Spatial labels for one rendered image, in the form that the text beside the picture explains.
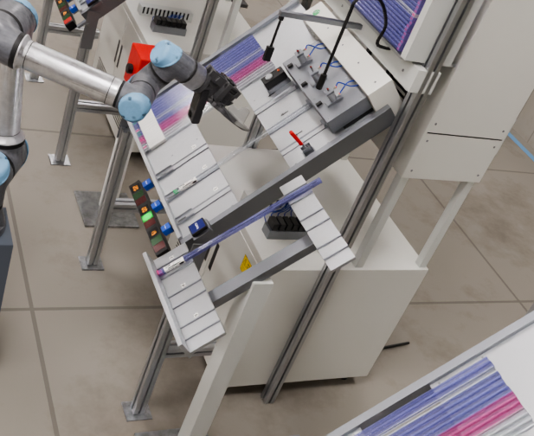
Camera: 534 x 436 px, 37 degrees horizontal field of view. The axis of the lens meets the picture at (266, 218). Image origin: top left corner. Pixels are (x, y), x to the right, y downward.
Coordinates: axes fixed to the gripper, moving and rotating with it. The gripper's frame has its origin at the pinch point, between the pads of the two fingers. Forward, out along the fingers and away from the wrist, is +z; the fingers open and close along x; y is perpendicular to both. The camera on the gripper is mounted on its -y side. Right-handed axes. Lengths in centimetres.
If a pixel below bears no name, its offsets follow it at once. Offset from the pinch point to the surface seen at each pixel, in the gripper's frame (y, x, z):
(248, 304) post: -28, -48, 9
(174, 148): -25.3, 18.9, 4.3
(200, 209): -26.1, -12.2, 3.7
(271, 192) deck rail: -6.6, -21.0, 10.3
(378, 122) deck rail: 28.5, -20.9, 19.9
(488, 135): 48, -21, 57
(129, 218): -85, 79, 57
